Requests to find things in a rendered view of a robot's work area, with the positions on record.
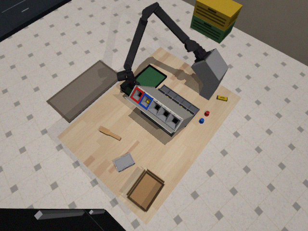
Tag brown cardboard box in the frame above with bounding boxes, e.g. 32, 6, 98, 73
126, 169, 165, 212

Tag brown wire brush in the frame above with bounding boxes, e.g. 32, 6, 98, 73
99, 126, 121, 140

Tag green tray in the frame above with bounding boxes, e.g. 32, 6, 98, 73
121, 64, 167, 96

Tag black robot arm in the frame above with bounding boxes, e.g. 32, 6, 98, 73
116, 2, 211, 91

